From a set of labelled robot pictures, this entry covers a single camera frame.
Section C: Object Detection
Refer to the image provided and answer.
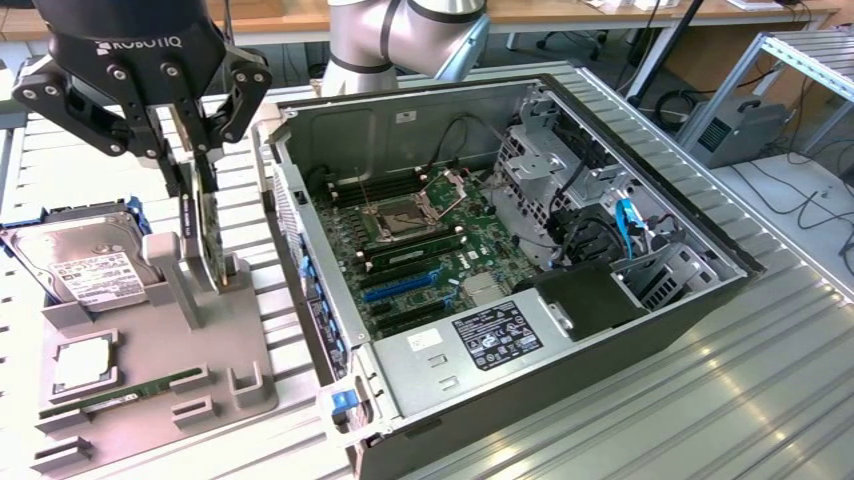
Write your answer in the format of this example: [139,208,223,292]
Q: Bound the black plastic shroud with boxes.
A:
[532,261,650,345]

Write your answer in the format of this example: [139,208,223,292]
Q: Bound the black cable bundle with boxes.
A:
[550,202,636,269]

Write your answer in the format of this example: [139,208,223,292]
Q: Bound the silver power supply with label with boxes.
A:
[369,288,577,420]

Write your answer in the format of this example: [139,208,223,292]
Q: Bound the open black PC case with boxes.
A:
[250,73,768,480]

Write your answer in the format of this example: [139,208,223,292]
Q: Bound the blue disk carrier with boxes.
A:
[0,196,154,261]

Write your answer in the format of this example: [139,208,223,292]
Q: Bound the metal socket cover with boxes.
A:
[417,168,474,221]

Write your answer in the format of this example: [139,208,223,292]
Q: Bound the black RAM slot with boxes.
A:
[335,186,433,209]
[330,174,426,196]
[329,168,424,190]
[365,227,468,251]
[333,180,429,202]

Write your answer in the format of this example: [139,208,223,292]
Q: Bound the coiled black cable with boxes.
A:
[656,88,697,132]

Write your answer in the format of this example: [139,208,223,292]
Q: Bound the grey parts rack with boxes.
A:
[26,230,281,476]

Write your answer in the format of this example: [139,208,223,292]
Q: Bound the CPU socket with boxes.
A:
[363,198,442,244]

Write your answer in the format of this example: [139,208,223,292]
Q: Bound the blue SATA wire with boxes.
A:
[617,197,648,262]

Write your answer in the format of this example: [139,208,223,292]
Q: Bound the long black expansion slot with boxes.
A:
[358,263,433,290]
[377,313,452,337]
[371,301,448,326]

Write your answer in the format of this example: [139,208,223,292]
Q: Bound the long black cable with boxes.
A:
[426,113,513,174]

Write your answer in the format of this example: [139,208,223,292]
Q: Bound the aluminium profile frame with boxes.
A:
[674,29,854,157]

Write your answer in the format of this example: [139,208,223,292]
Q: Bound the perforated metal drive cage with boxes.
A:
[494,85,636,271]

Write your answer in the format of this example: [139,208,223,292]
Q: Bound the black stand pole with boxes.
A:
[624,0,708,101]

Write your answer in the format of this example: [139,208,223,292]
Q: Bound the graphics card with metal bracket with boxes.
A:
[151,102,235,296]

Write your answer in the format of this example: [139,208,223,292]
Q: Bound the silver chipset heatsink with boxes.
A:
[464,274,504,305]

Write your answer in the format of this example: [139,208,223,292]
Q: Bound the green RAM stick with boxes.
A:
[38,367,206,420]

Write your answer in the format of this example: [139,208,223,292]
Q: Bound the silver metal disk bay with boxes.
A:
[610,241,750,314]

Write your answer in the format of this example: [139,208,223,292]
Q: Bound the silver CPU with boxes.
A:
[53,341,114,389]

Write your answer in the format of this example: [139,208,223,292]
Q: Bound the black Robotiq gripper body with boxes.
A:
[31,0,229,104]

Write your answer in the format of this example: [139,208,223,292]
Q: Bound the blue expansion slot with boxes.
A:
[362,276,437,303]

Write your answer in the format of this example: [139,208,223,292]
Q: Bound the grey computer tower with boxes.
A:
[693,97,794,170]

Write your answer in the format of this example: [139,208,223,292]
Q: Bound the silver hard disk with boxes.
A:
[10,212,167,314]

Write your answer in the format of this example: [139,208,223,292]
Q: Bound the RAM stick with white label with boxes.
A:
[366,238,466,266]

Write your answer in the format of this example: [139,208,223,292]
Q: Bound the green motherboard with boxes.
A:
[310,167,544,342]

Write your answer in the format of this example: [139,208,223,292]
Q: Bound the black floor cable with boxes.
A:
[730,149,854,232]

